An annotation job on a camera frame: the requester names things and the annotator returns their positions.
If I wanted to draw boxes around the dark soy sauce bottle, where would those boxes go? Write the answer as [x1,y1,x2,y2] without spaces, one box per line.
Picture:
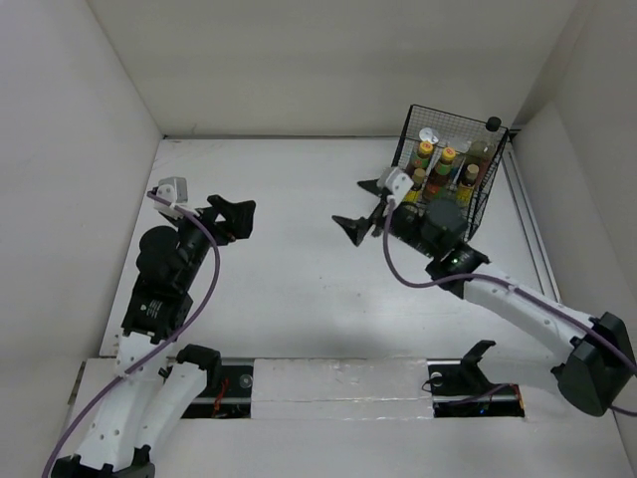
[469,117,502,175]

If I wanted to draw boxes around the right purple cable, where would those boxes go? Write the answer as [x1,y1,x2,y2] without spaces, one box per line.
[383,198,637,416]

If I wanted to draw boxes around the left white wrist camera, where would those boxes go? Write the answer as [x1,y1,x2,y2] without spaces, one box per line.
[148,176,188,219]

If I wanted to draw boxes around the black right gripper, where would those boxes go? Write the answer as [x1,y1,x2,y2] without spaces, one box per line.
[331,177,439,259]

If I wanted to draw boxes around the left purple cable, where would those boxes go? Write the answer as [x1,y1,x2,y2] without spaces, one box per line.
[39,192,221,478]

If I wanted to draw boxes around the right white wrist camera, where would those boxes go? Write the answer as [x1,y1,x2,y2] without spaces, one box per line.
[376,167,414,204]

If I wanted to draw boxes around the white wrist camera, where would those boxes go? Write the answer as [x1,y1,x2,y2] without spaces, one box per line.
[148,176,188,219]
[376,167,414,204]

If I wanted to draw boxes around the black wire basket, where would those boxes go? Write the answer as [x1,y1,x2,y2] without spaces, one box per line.
[391,105,510,239]

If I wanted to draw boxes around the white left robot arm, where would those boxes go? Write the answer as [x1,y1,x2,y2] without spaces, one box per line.
[42,189,257,477]

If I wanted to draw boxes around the yellow cap sauce bottle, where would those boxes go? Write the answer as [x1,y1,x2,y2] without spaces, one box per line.
[407,141,434,174]

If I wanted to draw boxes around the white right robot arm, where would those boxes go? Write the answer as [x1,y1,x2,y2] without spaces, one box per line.
[332,174,636,416]

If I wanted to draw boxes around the metal base rail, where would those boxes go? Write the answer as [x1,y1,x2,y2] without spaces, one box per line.
[183,358,526,421]

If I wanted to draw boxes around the small yellow bottle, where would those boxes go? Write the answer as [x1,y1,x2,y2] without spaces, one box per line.
[456,164,480,208]
[403,168,427,203]

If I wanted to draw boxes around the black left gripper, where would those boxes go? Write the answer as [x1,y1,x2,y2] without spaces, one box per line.
[167,194,255,289]

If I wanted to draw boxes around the purple cable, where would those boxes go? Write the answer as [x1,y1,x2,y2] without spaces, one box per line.
[39,192,221,478]
[383,198,637,416]

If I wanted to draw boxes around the white shaker blue label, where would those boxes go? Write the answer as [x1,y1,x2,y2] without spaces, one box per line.
[418,127,440,145]

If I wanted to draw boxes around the red sauce bottle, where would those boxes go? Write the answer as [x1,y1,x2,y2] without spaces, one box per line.
[423,146,457,200]

